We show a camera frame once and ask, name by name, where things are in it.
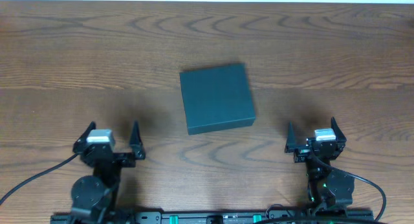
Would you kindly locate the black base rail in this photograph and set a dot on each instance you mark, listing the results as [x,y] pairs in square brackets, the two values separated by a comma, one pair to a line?
[278,215]

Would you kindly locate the dark green box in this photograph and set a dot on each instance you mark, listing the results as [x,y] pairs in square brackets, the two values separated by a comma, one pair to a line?
[217,98]

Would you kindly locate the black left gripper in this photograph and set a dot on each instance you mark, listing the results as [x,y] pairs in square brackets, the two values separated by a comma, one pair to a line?
[114,156]

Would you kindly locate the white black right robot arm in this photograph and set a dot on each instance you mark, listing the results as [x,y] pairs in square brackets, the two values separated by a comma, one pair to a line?
[328,189]

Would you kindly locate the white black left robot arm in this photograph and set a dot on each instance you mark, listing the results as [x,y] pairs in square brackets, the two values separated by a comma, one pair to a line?
[94,196]

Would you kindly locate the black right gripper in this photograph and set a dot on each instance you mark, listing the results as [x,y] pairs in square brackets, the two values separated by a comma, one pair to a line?
[302,155]

